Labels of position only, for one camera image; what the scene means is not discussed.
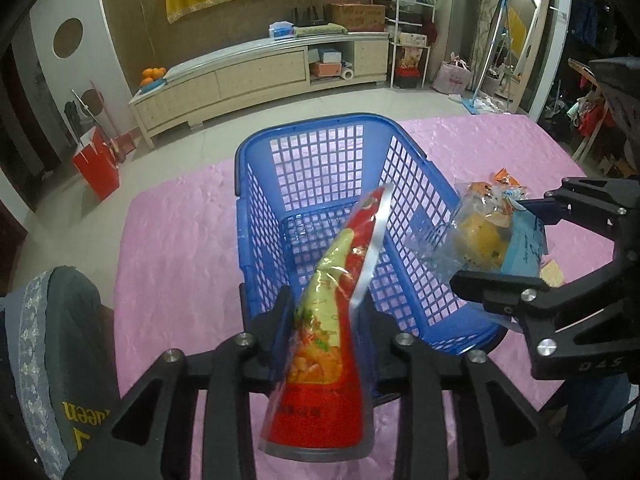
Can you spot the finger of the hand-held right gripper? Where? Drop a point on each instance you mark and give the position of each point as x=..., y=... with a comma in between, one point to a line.
x=550, y=207
x=500, y=292

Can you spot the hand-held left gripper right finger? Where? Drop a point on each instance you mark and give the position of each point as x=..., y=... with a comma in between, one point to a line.
x=380, y=340

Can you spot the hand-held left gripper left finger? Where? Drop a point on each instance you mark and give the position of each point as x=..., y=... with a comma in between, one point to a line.
x=272, y=330

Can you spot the clear bag of yellow snacks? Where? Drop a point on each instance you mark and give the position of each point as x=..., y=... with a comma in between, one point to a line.
x=480, y=240

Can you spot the red snack packet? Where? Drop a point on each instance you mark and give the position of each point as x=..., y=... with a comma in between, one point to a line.
x=320, y=385

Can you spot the blue plastic basket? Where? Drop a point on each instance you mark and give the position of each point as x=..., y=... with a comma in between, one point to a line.
x=320, y=195

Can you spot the light blue snack packet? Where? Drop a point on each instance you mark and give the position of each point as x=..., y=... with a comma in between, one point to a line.
x=527, y=245

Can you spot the orange snack packet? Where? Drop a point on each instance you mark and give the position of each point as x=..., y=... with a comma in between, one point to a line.
x=506, y=178

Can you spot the wooden chair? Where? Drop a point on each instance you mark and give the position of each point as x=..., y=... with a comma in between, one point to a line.
x=587, y=130

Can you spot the small beige snack packet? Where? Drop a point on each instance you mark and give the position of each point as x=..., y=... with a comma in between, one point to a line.
x=551, y=272

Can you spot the white framed mirror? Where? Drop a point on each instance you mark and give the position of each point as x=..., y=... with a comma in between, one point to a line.
x=527, y=35

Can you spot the pink quilted tablecloth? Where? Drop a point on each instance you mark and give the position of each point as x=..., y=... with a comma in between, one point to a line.
x=175, y=260

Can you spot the blue denim clothing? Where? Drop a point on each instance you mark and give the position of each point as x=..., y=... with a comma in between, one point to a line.
x=592, y=410

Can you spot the pink bag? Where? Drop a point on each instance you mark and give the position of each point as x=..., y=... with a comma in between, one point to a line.
x=452, y=77

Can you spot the yellow printed snack bag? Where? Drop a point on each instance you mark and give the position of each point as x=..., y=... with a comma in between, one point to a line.
x=411, y=59

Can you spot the white metal rack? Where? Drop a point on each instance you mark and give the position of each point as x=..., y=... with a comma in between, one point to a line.
x=400, y=15

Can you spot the white paper roll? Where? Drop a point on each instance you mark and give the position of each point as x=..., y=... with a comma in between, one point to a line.
x=347, y=72

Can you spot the beige TV cabinet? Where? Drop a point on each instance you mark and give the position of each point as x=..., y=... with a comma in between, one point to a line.
x=225, y=80

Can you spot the orange box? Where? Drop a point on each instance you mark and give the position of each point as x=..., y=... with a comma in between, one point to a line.
x=325, y=69

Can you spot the white and blue box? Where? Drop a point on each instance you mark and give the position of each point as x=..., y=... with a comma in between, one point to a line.
x=330, y=55

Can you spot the cardboard box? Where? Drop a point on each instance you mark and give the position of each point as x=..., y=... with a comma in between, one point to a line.
x=356, y=16

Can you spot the pile of oranges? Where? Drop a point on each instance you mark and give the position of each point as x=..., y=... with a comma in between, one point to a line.
x=152, y=75

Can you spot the metal rod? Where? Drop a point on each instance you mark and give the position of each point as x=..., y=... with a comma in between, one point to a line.
x=90, y=110

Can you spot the green folded cloth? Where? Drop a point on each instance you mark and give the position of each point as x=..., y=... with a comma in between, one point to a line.
x=320, y=30

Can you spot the blue tissue box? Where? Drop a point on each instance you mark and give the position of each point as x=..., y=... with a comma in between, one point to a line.
x=281, y=30

